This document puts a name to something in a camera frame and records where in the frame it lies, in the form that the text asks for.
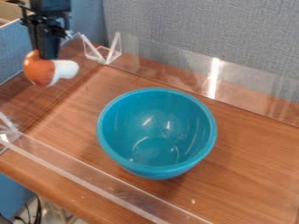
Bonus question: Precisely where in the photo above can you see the brown white toy mushroom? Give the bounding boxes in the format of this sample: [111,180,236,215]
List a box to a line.
[23,50,81,87]

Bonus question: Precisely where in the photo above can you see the clear acrylic front barrier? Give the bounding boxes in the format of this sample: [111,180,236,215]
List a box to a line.
[0,132,214,224]

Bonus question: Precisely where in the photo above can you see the clear acrylic back barrier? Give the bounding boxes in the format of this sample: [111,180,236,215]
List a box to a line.
[110,31,299,127]

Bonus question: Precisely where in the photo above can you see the clear acrylic corner bracket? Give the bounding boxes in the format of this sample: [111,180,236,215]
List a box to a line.
[79,31,123,65]

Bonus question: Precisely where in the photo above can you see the clear acrylic left barrier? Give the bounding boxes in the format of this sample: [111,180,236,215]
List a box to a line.
[0,32,103,130]

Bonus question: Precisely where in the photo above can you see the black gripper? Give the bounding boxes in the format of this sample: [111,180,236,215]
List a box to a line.
[19,0,71,60]

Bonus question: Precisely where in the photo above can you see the clear acrylic barrier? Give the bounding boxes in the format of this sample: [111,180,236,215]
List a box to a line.
[110,31,299,127]
[0,132,214,224]
[0,32,103,130]

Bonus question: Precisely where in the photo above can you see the black cables under table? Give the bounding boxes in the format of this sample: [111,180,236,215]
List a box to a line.
[0,195,45,224]

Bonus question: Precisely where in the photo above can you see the blue plastic bowl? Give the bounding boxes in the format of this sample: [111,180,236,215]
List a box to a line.
[97,87,218,180]

